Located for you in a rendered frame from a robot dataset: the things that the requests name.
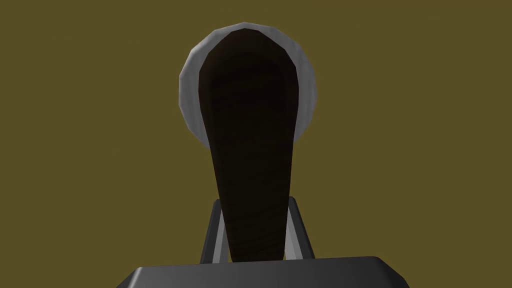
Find grey round plate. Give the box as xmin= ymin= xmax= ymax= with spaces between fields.
xmin=178 ymin=21 xmax=319 ymax=151

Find dark brown wooden spoon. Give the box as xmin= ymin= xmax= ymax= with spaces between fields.
xmin=197 ymin=27 xmax=300 ymax=264

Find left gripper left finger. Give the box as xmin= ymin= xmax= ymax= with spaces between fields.
xmin=199 ymin=198 xmax=231 ymax=265

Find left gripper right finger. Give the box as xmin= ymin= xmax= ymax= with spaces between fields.
xmin=283 ymin=195 xmax=316 ymax=261

